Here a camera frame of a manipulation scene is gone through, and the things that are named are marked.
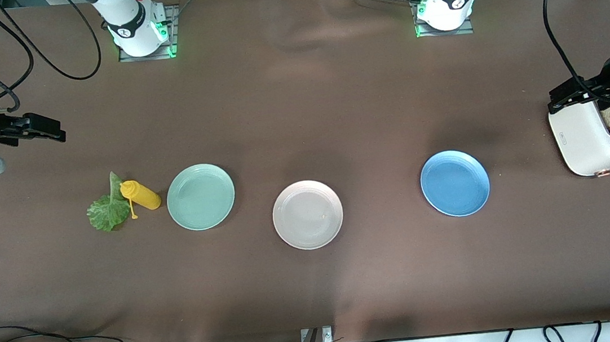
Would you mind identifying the grey cable to arm base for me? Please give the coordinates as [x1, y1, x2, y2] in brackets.
[165, 0, 203, 25]

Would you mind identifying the blue plate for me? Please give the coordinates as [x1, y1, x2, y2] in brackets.
[417, 146, 494, 221]

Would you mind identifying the brown table cloth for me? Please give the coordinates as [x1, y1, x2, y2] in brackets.
[0, 0, 610, 342]

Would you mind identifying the white toaster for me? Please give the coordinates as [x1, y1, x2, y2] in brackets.
[545, 83, 610, 182]

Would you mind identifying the mint green plate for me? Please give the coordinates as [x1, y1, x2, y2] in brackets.
[163, 161, 239, 234]

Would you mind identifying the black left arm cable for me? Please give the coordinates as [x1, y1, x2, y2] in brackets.
[541, 0, 607, 107]

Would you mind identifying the beige plate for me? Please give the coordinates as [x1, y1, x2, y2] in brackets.
[269, 177, 347, 253]

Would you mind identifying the yellow mustard squeeze bottle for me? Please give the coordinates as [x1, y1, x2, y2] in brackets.
[119, 177, 163, 221]

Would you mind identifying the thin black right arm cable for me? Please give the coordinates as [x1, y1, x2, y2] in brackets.
[0, 0, 105, 89]

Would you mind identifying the green lettuce leaf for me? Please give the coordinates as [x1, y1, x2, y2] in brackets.
[83, 170, 133, 235]

